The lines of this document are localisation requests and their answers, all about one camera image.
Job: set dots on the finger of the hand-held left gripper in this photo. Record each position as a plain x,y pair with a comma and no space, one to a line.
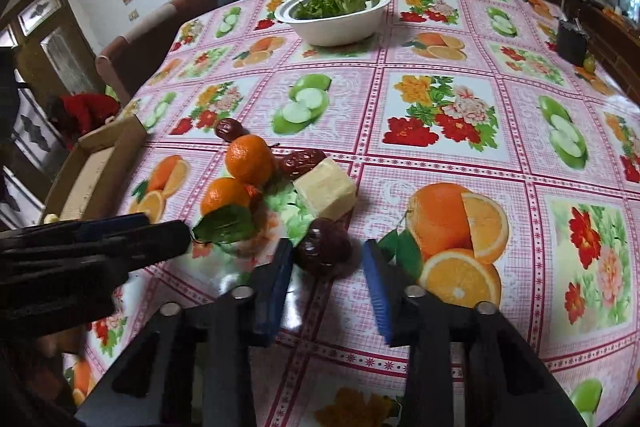
120,221
150,239

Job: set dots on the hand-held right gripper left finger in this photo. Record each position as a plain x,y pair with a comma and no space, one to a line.
272,297

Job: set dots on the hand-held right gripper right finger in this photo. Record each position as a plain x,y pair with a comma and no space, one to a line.
380,294

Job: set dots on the shallow cardboard box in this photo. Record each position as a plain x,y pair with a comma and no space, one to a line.
100,167

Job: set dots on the large pale yellow chunk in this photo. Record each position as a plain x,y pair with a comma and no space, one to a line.
51,219

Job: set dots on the dark red cherry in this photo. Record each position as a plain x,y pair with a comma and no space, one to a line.
322,247

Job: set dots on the orange with green leaf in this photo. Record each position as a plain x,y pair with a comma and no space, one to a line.
225,197

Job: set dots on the small pale yellow chunk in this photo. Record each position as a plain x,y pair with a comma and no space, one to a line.
325,192

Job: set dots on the plain orange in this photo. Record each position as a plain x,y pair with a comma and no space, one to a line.
248,159

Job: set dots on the red jujube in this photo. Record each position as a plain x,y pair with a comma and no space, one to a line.
229,129
297,163

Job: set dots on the floral fruit print tablecloth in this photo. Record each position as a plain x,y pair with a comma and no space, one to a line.
450,227

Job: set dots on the wooden glass panel door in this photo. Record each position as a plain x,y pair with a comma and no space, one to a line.
55,52

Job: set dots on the brown armchair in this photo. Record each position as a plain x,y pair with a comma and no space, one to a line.
150,42

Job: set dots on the white bowl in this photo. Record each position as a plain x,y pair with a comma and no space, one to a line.
340,29

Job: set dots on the small yellow green object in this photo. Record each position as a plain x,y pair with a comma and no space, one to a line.
590,64

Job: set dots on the small black container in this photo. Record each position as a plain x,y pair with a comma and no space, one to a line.
571,44

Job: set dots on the dark wooden cabinet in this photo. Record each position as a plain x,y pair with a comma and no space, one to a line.
615,52

